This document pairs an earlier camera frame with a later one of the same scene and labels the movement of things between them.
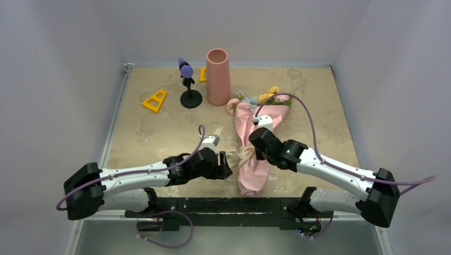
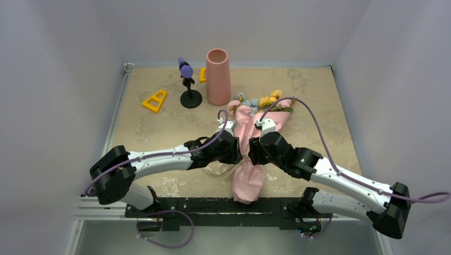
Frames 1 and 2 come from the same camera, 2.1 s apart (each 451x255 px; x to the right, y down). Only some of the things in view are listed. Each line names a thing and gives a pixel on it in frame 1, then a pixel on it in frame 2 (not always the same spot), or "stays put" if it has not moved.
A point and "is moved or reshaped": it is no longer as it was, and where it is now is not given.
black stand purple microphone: (190, 99) stays put
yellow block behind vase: (202, 76) stays put
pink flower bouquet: (253, 168) is moved or reshaped
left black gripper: (224, 170) → (234, 155)
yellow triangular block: (155, 108) stays put
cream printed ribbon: (240, 156) is moved or reshaped
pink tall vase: (218, 81) stays put
